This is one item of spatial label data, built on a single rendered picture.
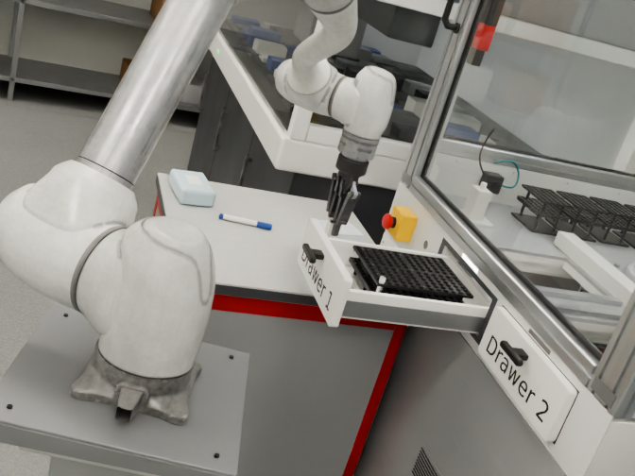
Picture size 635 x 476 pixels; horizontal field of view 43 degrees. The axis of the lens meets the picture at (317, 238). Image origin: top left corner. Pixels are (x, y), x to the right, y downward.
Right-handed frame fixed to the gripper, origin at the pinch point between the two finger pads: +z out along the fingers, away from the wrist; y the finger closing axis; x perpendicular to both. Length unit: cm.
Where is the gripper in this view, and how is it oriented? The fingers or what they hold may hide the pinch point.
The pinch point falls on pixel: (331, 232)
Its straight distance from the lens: 198.1
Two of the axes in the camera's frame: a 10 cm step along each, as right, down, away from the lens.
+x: 9.1, 1.0, 4.1
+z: -2.7, 8.9, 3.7
